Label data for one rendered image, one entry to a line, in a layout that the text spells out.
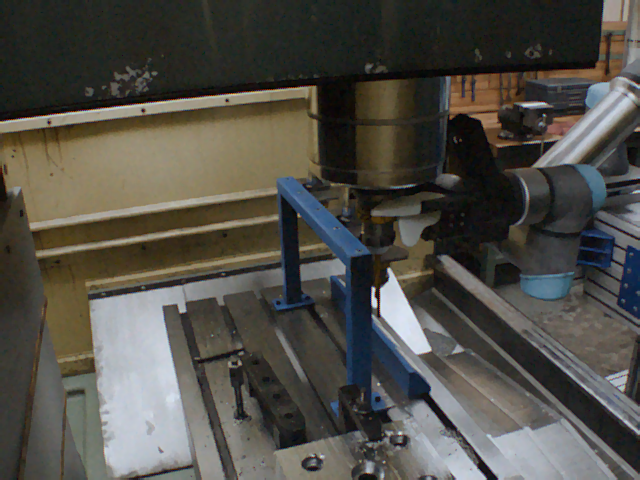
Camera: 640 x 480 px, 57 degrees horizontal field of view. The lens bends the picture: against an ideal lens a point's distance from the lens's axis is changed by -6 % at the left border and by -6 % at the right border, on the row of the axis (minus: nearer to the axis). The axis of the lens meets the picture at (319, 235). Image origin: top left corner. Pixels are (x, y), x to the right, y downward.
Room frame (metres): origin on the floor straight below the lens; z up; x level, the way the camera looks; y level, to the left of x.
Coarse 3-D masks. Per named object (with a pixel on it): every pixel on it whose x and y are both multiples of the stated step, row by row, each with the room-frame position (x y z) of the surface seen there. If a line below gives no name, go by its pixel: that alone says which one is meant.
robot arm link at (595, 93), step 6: (600, 84) 1.61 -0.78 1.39; (606, 84) 1.61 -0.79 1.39; (588, 90) 1.60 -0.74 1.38; (594, 90) 1.57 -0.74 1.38; (600, 90) 1.56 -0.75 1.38; (606, 90) 1.55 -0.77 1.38; (588, 96) 1.59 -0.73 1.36; (594, 96) 1.56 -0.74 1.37; (600, 96) 1.54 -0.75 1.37; (588, 102) 1.58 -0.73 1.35; (594, 102) 1.56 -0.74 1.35; (588, 108) 1.58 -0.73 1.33
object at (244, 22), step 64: (0, 0) 0.45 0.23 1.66; (64, 0) 0.47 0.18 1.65; (128, 0) 0.48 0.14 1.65; (192, 0) 0.50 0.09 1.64; (256, 0) 0.51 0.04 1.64; (320, 0) 0.53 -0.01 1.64; (384, 0) 0.55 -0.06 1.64; (448, 0) 0.57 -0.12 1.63; (512, 0) 0.59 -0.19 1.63; (576, 0) 0.61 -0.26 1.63; (0, 64) 0.45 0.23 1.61; (64, 64) 0.47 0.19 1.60; (128, 64) 0.48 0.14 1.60; (192, 64) 0.50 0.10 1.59; (256, 64) 0.51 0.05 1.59; (320, 64) 0.53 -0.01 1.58; (384, 64) 0.55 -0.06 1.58; (448, 64) 0.57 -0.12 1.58; (512, 64) 0.59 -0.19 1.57; (576, 64) 0.62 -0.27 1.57
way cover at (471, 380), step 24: (432, 360) 1.36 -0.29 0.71; (456, 360) 1.37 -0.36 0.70; (480, 360) 1.36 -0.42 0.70; (456, 384) 1.22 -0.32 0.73; (480, 384) 1.23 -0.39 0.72; (504, 384) 1.22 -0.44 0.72; (480, 408) 1.10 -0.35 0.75; (528, 408) 1.10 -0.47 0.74; (504, 432) 1.00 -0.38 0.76; (528, 432) 0.99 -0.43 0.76; (552, 432) 1.00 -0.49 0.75; (576, 432) 1.00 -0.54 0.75; (528, 456) 0.93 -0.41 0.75; (552, 456) 0.93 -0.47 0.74; (576, 456) 0.93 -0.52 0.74
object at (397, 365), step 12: (336, 288) 1.35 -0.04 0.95; (336, 300) 1.35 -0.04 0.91; (372, 324) 1.14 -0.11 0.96; (372, 336) 1.13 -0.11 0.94; (384, 336) 1.09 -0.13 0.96; (372, 348) 1.13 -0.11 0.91; (384, 348) 1.07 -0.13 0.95; (384, 360) 1.07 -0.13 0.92; (396, 360) 1.02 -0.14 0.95; (396, 372) 1.01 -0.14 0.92; (408, 372) 0.97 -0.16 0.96; (408, 384) 0.96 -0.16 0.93; (420, 384) 0.97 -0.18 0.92; (408, 396) 0.96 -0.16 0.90
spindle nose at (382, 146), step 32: (320, 96) 0.63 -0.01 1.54; (352, 96) 0.61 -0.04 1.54; (384, 96) 0.60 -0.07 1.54; (416, 96) 0.61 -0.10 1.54; (448, 96) 0.65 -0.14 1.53; (320, 128) 0.63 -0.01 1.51; (352, 128) 0.61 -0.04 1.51; (384, 128) 0.60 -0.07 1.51; (416, 128) 0.61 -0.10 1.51; (448, 128) 0.65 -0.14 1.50; (320, 160) 0.63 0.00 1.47; (352, 160) 0.61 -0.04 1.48; (384, 160) 0.60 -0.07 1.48; (416, 160) 0.61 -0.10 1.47
